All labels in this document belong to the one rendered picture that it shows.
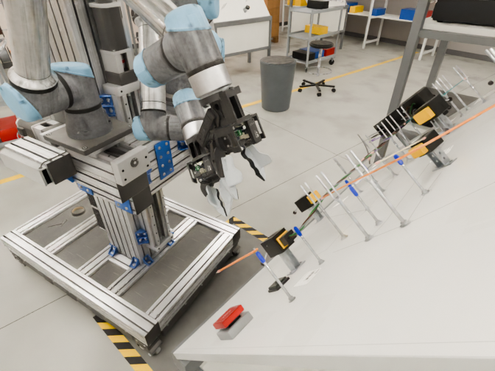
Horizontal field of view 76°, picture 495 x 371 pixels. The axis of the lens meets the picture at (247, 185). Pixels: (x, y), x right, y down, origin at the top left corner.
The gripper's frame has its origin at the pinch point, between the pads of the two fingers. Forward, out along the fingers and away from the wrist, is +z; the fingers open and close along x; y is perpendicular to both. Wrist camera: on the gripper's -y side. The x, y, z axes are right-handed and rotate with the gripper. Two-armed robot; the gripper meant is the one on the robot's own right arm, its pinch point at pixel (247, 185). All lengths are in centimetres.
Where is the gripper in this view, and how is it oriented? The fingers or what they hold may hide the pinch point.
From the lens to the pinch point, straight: 67.7
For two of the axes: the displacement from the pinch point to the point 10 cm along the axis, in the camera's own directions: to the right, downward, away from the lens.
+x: 6.9, -4.6, 5.6
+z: 3.7, 8.9, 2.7
